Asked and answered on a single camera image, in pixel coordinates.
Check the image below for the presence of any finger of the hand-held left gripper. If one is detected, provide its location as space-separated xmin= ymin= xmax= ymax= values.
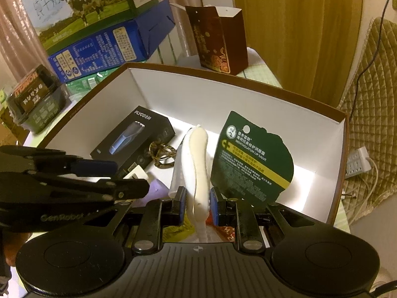
xmin=0 ymin=145 xmax=119 ymax=178
xmin=0 ymin=170 xmax=151 ymax=208

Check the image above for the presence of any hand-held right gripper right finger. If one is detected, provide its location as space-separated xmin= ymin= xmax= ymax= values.
xmin=210 ymin=186 xmax=311 ymax=252

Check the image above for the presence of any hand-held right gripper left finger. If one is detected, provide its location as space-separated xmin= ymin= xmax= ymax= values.
xmin=93 ymin=186 xmax=188 ymax=253

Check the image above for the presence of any purple sachet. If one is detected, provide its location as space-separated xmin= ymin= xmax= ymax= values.
xmin=135 ymin=178 xmax=172 ymax=207

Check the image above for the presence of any yellow snack packet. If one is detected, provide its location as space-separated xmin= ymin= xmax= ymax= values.
xmin=163 ymin=222 xmax=199 ymax=244

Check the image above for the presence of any red snack packet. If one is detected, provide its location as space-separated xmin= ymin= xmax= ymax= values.
xmin=211 ymin=213 xmax=238 ymax=243

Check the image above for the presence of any white handled brush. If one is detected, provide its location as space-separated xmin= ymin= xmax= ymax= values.
xmin=181 ymin=124 xmax=212 ymax=243

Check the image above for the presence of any black shaver box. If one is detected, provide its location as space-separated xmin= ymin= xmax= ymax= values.
xmin=90 ymin=108 xmax=177 ymax=175

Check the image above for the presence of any leopard print hair claw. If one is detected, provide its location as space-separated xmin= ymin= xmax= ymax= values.
xmin=148 ymin=141 xmax=179 ymax=169

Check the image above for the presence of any green lip balm card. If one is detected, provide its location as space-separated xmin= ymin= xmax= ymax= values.
xmin=210 ymin=111 xmax=295 ymax=207

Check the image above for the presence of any white cardboard bin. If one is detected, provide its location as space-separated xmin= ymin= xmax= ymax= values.
xmin=40 ymin=62 xmax=347 ymax=228

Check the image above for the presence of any green drink carton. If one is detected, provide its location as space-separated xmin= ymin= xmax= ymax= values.
xmin=64 ymin=71 xmax=125 ymax=97

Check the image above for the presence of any black instant noodle bowl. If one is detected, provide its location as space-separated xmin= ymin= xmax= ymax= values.
xmin=6 ymin=64 xmax=68 ymax=135

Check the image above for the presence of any blue milk carton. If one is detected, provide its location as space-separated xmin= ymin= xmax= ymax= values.
xmin=47 ymin=0 xmax=176 ymax=83

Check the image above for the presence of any white power strip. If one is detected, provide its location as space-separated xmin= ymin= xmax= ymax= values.
xmin=345 ymin=147 xmax=372 ymax=180

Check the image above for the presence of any green milk carton box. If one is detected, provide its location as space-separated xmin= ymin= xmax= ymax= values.
xmin=20 ymin=0 xmax=159 ymax=54

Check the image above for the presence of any beige curtain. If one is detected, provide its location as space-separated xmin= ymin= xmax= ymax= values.
xmin=0 ymin=0 xmax=42 ymax=83

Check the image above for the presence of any dark brown gift bag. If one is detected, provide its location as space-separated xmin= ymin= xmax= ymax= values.
xmin=185 ymin=5 xmax=248 ymax=76

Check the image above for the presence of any wooden door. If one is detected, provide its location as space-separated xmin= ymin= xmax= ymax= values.
xmin=230 ymin=0 xmax=365 ymax=108

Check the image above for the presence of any white power cable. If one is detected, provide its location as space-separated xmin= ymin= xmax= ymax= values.
xmin=340 ymin=158 xmax=379 ymax=222

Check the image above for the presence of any black power cable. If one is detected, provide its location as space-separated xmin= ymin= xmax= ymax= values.
xmin=350 ymin=0 xmax=397 ymax=114

